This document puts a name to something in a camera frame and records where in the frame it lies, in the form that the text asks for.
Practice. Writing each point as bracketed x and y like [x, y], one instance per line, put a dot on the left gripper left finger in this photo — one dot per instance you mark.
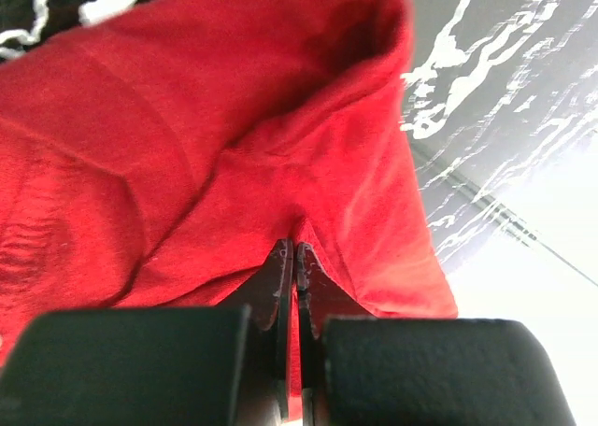
[220, 365]

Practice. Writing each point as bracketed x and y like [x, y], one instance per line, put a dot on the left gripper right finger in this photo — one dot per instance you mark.
[362, 370]

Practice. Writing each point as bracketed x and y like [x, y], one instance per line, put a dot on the red t shirt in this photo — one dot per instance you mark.
[156, 158]

